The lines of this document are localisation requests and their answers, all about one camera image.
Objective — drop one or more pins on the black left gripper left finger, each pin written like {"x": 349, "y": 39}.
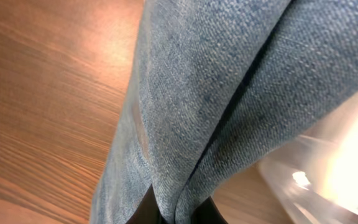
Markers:
{"x": 147, "y": 212}

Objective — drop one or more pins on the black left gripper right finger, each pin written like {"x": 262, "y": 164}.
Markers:
{"x": 207, "y": 213}

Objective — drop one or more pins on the blue cloth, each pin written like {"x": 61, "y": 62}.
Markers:
{"x": 215, "y": 86}

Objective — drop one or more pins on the clear plastic storage container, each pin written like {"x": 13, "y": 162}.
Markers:
{"x": 315, "y": 176}

